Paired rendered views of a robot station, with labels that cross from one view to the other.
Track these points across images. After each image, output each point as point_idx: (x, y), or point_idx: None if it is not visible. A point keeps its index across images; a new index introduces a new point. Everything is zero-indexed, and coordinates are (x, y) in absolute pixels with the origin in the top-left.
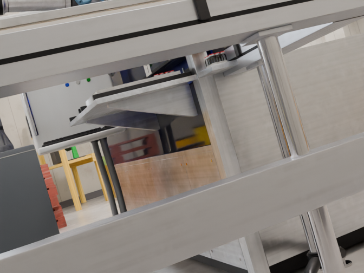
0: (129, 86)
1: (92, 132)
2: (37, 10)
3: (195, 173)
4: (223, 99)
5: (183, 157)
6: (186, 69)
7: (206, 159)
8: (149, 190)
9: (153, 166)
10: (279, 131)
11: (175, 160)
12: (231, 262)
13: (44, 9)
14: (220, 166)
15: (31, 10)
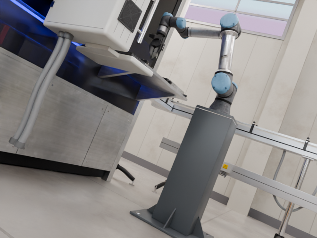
0: None
1: None
2: (204, 38)
3: (112, 119)
4: None
5: (108, 106)
6: None
7: (126, 118)
8: (16, 94)
9: (58, 85)
10: (136, 120)
11: (98, 103)
12: (100, 168)
13: (201, 37)
14: (131, 125)
15: (207, 38)
